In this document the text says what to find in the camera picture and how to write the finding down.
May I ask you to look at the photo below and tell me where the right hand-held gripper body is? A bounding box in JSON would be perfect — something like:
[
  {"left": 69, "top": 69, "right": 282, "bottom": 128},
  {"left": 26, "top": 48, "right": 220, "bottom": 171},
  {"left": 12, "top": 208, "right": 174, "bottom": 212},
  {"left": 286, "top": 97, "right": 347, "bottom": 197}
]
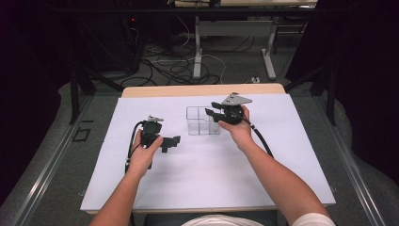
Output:
[{"left": 218, "top": 92, "right": 253, "bottom": 126}]

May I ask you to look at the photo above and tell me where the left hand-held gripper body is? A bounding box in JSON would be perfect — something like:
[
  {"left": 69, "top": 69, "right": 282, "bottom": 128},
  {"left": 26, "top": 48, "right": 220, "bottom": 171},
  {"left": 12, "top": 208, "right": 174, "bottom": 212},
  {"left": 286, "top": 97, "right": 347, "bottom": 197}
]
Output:
[{"left": 140, "top": 115, "right": 165, "bottom": 170}]

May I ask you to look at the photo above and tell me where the clear plastic organizer box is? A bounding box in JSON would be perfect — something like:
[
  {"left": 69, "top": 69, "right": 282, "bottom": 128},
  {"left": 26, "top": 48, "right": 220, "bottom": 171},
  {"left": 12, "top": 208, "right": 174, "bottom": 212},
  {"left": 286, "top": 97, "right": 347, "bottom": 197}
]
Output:
[{"left": 185, "top": 105, "right": 222, "bottom": 137}]

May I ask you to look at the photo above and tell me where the person's right hand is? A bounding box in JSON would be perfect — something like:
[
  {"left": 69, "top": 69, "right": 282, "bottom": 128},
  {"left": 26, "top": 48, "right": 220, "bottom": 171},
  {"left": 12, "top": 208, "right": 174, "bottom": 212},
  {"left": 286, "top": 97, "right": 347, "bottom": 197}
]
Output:
[{"left": 217, "top": 105, "right": 256, "bottom": 151}]

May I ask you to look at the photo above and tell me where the person's left hand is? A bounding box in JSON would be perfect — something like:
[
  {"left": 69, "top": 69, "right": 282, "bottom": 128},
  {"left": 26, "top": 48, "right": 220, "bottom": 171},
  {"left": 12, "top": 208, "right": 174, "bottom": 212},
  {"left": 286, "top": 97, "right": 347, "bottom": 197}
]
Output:
[{"left": 126, "top": 129, "right": 165, "bottom": 181}]

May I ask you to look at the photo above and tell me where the wooden table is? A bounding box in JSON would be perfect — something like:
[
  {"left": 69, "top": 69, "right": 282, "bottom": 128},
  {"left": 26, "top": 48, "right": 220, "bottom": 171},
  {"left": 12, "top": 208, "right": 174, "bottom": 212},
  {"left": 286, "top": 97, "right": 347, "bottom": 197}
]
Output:
[{"left": 84, "top": 83, "right": 314, "bottom": 215}]

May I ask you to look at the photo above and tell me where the white table sheet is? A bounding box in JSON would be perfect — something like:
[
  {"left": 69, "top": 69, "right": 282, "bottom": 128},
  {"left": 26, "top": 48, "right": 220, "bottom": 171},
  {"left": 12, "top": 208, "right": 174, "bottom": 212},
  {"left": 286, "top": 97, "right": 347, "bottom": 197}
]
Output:
[{"left": 79, "top": 93, "right": 337, "bottom": 212}]

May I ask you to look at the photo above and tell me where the white-legged desk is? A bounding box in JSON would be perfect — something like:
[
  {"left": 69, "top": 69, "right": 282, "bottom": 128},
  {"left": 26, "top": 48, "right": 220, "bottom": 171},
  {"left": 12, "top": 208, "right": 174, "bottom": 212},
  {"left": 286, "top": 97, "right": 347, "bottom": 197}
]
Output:
[{"left": 173, "top": 0, "right": 318, "bottom": 81}]

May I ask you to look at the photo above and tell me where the black metal stand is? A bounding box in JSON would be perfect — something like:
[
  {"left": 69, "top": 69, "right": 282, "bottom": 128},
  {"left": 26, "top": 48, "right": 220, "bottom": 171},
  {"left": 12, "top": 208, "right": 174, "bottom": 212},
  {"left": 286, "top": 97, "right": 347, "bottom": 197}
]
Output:
[
  {"left": 283, "top": 60, "right": 338, "bottom": 127},
  {"left": 68, "top": 53, "right": 125, "bottom": 125}
]

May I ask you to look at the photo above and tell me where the black computer tower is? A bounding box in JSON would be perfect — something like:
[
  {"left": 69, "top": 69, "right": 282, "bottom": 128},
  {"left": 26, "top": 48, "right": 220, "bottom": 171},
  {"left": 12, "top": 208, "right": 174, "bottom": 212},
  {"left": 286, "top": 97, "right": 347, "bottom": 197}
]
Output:
[{"left": 93, "top": 13, "right": 145, "bottom": 74}]

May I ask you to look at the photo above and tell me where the person's white shirt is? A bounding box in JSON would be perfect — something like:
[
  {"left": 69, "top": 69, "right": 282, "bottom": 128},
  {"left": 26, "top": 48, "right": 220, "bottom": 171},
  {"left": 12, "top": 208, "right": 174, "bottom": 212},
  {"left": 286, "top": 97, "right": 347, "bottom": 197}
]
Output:
[{"left": 181, "top": 212, "right": 337, "bottom": 226}]

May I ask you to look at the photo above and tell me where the left hand-held gripper cable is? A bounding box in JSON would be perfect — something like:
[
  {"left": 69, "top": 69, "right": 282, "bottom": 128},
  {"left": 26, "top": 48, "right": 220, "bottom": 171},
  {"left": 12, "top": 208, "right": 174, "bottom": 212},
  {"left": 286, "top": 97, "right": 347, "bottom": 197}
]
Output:
[{"left": 124, "top": 120, "right": 146, "bottom": 174}]

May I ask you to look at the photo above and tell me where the hand-held gripper cable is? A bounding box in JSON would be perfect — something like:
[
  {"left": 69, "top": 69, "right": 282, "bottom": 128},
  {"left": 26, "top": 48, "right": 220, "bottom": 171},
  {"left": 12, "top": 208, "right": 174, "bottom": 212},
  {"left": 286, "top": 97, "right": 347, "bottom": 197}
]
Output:
[
  {"left": 233, "top": 111, "right": 275, "bottom": 159},
  {"left": 124, "top": 120, "right": 146, "bottom": 174}
]

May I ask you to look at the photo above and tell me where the right hand-held gripper cable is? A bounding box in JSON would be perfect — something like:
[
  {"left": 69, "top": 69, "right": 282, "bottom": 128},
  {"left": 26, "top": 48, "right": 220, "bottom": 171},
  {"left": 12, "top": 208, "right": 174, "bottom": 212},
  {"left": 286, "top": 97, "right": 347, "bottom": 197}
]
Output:
[{"left": 233, "top": 111, "right": 275, "bottom": 159}]

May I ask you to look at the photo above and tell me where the tangle of floor cables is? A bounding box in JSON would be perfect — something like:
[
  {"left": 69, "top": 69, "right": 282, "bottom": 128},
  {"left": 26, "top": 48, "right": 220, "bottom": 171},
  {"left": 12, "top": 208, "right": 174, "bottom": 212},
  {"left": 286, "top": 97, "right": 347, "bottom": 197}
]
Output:
[{"left": 120, "top": 15, "right": 257, "bottom": 89}]

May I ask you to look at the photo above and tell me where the metal floor rail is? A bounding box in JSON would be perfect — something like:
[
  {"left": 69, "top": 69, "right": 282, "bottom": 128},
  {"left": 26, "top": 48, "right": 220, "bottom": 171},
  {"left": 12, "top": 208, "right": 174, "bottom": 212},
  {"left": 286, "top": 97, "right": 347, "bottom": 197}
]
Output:
[
  {"left": 319, "top": 103, "right": 387, "bottom": 226},
  {"left": 10, "top": 95, "right": 95, "bottom": 226}
]

